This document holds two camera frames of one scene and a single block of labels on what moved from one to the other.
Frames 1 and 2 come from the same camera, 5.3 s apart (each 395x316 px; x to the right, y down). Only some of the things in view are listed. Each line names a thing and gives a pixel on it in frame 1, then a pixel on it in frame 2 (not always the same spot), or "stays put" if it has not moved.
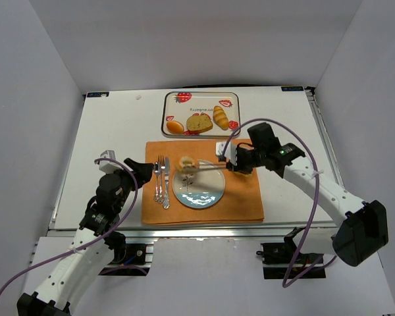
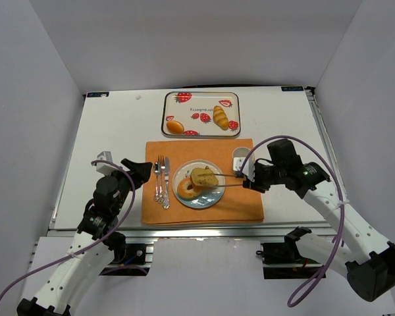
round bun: [175, 126] stays put
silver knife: [166, 198] stays put
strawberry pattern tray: [180, 106] stays put
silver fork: [162, 166] stays put
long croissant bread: [220, 118] stays put
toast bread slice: [199, 124] -> [203, 180]
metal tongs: [206, 164] -> [242, 178]
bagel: [187, 160] -> [187, 189]
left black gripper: [133, 171] stays put
